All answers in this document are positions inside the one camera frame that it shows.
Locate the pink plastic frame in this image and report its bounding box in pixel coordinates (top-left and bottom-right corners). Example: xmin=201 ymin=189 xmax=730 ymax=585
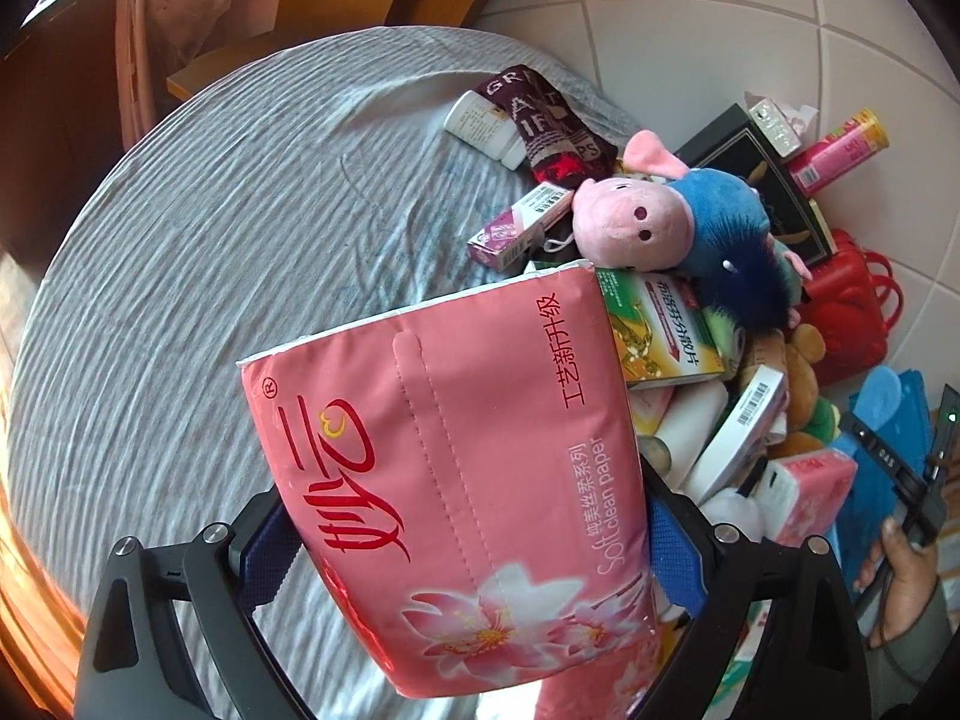
xmin=112 ymin=0 xmax=162 ymax=151

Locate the person's right hand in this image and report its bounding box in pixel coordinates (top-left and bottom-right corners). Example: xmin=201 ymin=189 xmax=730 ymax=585
xmin=855 ymin=517 xmax=942 ymax=646

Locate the clear plastic bag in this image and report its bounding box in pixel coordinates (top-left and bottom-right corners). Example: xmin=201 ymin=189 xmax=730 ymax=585
xmin=146 ymin=0 xmax=233 ymax=65

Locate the white barcode box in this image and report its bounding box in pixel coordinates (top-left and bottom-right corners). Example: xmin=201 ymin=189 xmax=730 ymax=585
xmin=686 ymin=364 xmax=788 ymax=503

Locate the large pink tissue pack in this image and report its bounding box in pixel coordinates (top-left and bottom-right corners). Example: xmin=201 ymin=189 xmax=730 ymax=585
xmin=236 ymin=261 xmax=661 ymax=698

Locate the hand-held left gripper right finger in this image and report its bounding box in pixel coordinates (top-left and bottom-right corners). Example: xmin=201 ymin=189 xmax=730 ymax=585
xmin=637 ymin=476 xmax=890 ymax=720

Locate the maroon printed pouch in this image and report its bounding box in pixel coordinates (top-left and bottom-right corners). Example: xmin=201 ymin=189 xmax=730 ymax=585
xmin=484 ymin=66 xmax=620 ymax=188

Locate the person's right forearm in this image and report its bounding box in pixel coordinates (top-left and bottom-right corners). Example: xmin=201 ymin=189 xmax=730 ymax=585
xmin=926 ymin=577 xmax=960 ymax=662

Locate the blue plastic crate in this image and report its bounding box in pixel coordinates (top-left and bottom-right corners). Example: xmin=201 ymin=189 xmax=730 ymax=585
xmin=832 ymin=366 xmax=950 ymax=616

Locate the green yellow plush toy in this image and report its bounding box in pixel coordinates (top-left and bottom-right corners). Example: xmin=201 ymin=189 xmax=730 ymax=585
xmin=795 ymin=396 xmax=842 ymax=452

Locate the pink plush toy blue mane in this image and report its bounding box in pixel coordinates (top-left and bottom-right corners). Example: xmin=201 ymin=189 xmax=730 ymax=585
xmin=571 ymin=129 xmax=815 ymax=331

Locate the pink purple small box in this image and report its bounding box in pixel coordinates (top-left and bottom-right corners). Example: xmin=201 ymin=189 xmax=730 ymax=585
xmin=466 ymin=184 xmax=577 ymax=271

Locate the small white box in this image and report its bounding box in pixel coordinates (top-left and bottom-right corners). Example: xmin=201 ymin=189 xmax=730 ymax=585
xmin=746 ymin=96 xmax=807 ymax=158

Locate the small pink tissue pack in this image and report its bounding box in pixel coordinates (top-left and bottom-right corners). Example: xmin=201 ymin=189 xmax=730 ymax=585
xmin=754 ymin=450 xmax=858 ymax=548

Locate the green orange medicine box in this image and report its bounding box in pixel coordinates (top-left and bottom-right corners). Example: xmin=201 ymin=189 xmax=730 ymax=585
xmin=596 ymin=266 xmax=727 ymax=391

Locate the red plastic toy suitcase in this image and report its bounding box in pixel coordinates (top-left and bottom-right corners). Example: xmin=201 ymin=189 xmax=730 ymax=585
xmin=795 ymin=229 xmax=905 ymax=391

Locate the black box gold frame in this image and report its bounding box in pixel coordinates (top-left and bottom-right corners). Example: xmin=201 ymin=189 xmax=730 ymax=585
xmin=671 ymin=103 xmax=837 ymax=267

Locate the white tube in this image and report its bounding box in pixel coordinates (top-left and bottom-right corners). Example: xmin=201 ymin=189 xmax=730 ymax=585
xmin=444 ymin=90 xmax=526 ymax=170

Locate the brown teddy bear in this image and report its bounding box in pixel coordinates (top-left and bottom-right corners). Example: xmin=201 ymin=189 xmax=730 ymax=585
xmin=750 ymin=322 xmax=826 ymax=436

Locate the pink yellow can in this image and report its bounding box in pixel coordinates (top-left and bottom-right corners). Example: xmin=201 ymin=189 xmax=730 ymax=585
xmin=786 ymin=111 xmax=891 ymax=196

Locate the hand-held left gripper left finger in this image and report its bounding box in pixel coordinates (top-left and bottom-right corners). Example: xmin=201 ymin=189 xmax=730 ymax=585
xmin=73 ymin=486 xmax=323 ymax=720

